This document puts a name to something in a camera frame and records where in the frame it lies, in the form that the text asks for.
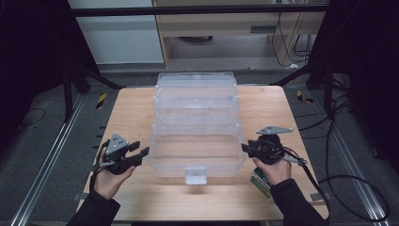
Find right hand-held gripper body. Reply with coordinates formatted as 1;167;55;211
255;125;295;166

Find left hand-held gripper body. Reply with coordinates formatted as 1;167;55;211
100;133;142;176

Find green and white cube box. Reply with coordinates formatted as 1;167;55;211
249;167;272;200

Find clear plastic storage box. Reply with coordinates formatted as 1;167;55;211
147;72;247;186

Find person's right hand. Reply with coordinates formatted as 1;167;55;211
251;156;293;186

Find person's left hand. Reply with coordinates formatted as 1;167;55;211
92;150;137;201

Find yellow and black floor tape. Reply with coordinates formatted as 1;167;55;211
295;89;314;105
95;92;108;110

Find black metal stand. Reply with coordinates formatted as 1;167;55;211
60;59;126;123
269;59;335;117

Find white cabinet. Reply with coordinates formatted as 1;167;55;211
67;0;166;65

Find light wooden desk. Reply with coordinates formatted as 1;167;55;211
152;0;328;69

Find thick black gripper cable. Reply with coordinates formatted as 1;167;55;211
281;147;391;226

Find grey flat bracket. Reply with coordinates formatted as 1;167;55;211
72;192;91;202
310;191;332;202

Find aluminium floor rail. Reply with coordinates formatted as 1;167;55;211
10;93;86;226
310;90;391;226

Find thin black floor cable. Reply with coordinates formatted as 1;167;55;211
18;107;47;128

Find black floor cable bundle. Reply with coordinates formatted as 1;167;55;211
295;74;354;139

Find hanging black desk cables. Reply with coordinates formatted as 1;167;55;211
271;12;314;69

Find black horizontal frame bar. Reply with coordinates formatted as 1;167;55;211
69;4;328;17

